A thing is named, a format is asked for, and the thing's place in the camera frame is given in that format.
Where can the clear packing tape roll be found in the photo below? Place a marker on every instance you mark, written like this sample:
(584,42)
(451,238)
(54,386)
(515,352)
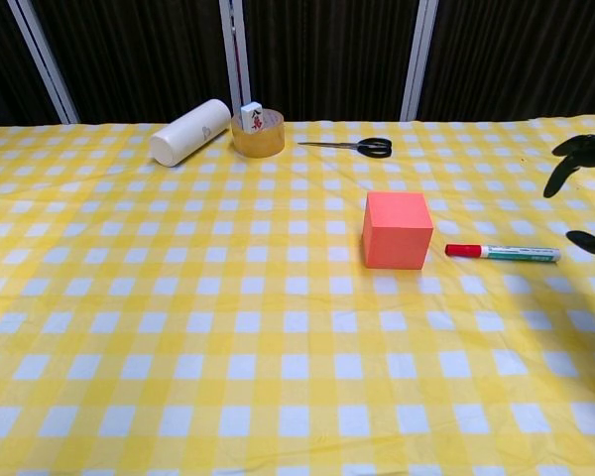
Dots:
(258,141)

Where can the white cylindrical bottle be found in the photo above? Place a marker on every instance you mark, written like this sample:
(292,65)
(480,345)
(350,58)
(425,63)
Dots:
(191,131)

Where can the orange red cube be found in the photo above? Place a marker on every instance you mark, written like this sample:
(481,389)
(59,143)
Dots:
(396,233)

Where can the yellow white checkered tablecloth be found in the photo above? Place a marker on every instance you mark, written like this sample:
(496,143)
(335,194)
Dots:
(178,322)

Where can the dark pleated curtain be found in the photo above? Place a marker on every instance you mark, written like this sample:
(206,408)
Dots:
(327,54)

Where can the white mahjong tile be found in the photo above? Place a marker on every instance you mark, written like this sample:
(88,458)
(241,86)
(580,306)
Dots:
(253,119)

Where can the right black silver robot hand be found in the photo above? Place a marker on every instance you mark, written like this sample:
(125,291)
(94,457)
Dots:
(592,146)

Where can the red-capped green marker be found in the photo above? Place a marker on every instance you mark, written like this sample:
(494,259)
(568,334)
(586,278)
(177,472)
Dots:
(511,253)

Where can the white frame post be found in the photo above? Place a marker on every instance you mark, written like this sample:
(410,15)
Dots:
(419,59)
(44,59)
(235,54)

